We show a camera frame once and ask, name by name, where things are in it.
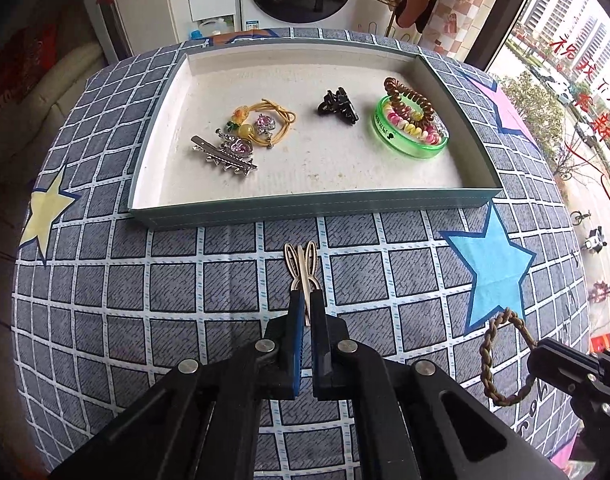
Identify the brown mouse-ear stand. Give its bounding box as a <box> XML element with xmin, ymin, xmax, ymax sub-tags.
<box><xmin>397</xmin><ymin>0</ymin><xmax>440</xmax><ymax>36</ymax></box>

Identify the brown coil hair tie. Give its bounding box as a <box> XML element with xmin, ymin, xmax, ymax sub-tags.
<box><xmin>383</xmin><ymin>76</ymin><xmax>436</xmax><ymax>126</ymax></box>

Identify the green translucent bracelet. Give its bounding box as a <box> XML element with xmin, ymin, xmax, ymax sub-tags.
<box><xmin>372</xmin><ymin>94</ymin><xmax>450</xmax><ymax>161</ymax></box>

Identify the grey-green cardboard tray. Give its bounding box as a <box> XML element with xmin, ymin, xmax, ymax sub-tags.
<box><xmin>129</xmin><ymin>37</ymin><xmax>503</xmax><ymax>231</ymax></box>

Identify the brown braided hair tie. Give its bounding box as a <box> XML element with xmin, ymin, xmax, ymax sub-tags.
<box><xmin>478</xmin><ymin>307</ymin><xmax>538</xmax><ymax>407</ymax></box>

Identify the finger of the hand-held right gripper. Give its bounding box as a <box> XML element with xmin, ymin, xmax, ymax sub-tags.
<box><xmin>570</xmin><ymin>379</ymin><xmax>610</xmax><ymax>443</ymax></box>
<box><xmin>527</xmin><ymin>337</ymin><xmax>610</xmax><ymax>396</ymax></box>

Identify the silver star hair clip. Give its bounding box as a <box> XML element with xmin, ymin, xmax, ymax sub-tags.
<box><xmin>191</xmin><ymin>135</ymin><xmax>259</xmax><ymax>177</ymax></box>

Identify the pink heart silver earring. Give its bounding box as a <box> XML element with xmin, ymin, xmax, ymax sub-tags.
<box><xmin>216</xmin><ymin>129</ymin><xmax>256</xmax><ymax>161</ymax></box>
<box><xmin>255</xmin><ymin>114</ymin><xmax>280</xmax><ymax>148</ymax></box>

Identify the beige bunny hair clip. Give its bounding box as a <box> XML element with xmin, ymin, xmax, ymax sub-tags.
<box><xmin>284</xmin><ymin>240</ymin><xmax>326</xmax><ymax>326</ymax></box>

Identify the yellow beaded hair tie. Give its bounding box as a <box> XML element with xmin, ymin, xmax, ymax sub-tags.
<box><xmin>226</xmin><ymin>99</ymin><xmax>296</xmax><ymax>148</ymax></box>

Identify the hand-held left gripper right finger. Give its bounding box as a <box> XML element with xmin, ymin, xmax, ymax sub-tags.
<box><xmin>311</xmin><ymin>292</ymin><xmax>570</xmax><ymax>480</ymax></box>

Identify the black claw hair clip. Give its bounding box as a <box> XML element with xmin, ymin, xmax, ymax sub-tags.
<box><xmin>317</xmin><ymin>87</ymin><xmax>360</xmax><ymax>127</ymax></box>

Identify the dark window frame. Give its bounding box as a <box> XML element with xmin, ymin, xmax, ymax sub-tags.
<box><xmin>465</xmin><ymin>0</ymin><xmax>546</xmax><ymax>76</ymax></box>

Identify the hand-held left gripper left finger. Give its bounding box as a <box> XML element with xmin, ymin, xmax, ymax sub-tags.
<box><xmin>47</xmin><ymin>287</ymin><xmax>306</xmax><ymax>480</ymax></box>

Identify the pink checkered box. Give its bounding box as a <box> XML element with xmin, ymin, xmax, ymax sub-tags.
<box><xmin>417</xmin><ymin>0</ymin><xmax>490</xmax><ymax>58</ymax></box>

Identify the detergent bottle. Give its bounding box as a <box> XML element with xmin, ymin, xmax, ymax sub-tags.
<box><xmin>195</xmin><ymin>17</ymin><xmax>236</xmax><ymax>41</ymax></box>

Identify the pink yellow coil hair tie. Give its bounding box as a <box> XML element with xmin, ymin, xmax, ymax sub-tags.
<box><xmin>387</xmin><ymin>110</ymin><xmax>443</xmax><ymax>145</ymax></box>

